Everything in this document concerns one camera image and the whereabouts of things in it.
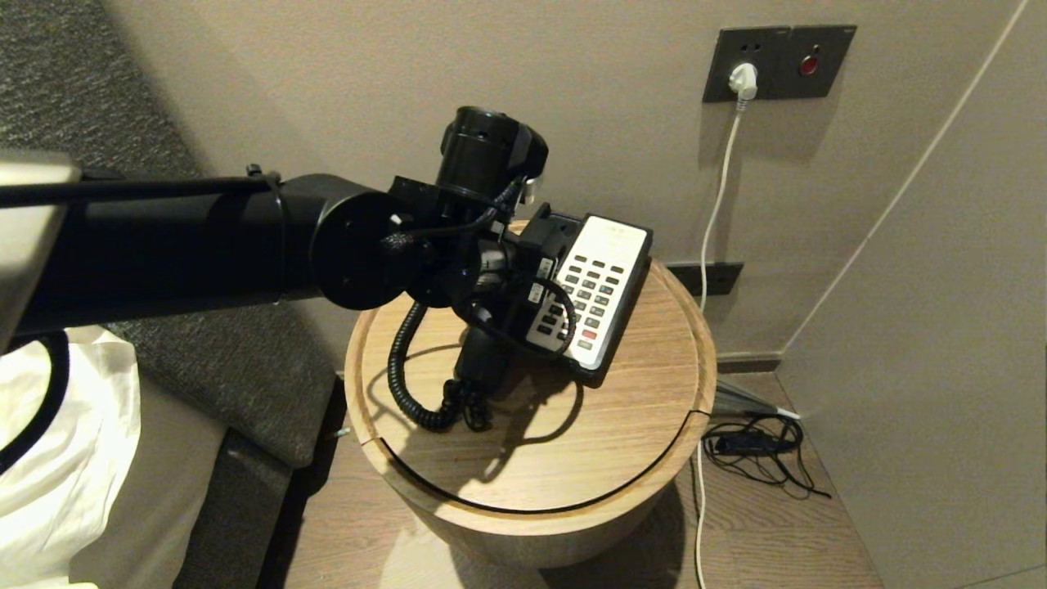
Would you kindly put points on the dark switch plate red button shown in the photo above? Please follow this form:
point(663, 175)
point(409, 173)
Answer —
point(830, 69)

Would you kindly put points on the brown skirting board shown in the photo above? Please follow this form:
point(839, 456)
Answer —
point(748, 364)

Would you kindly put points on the white power plug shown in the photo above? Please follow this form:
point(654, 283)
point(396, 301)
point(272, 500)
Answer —
point(743, 78)

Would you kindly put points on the beige mattress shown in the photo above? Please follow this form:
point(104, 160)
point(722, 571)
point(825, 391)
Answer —
point(164, 491)

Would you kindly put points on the small dark wall socket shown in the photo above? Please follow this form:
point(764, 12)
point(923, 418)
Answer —
point(724, 280)

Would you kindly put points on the round wooden side table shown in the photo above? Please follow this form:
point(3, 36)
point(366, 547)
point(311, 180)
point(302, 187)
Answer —
point(540, 458)

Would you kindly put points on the grey fabric headboard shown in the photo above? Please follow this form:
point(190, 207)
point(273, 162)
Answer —
point(245, 384)

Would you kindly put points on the dark wall socket plate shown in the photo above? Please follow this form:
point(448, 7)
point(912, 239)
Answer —
point(724, 47)

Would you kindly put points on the transparent folded umbrella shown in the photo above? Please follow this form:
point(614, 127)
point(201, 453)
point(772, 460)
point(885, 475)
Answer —
point(740, 401)

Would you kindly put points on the grey fabric bed frame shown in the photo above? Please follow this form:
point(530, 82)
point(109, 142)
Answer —
point(237, 515)

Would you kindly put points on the black and silver left robot arm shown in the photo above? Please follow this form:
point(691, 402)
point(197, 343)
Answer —
point(204, 245)

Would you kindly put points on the white pillow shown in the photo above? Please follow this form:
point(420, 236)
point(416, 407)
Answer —
point(74, 458)

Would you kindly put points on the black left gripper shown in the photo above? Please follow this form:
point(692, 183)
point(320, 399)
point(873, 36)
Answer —
point(507, 278)

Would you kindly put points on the black white telephone base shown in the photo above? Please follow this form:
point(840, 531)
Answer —
point(609, 262)

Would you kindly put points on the black telephone handset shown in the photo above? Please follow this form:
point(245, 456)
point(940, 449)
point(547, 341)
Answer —
point(484, 364)

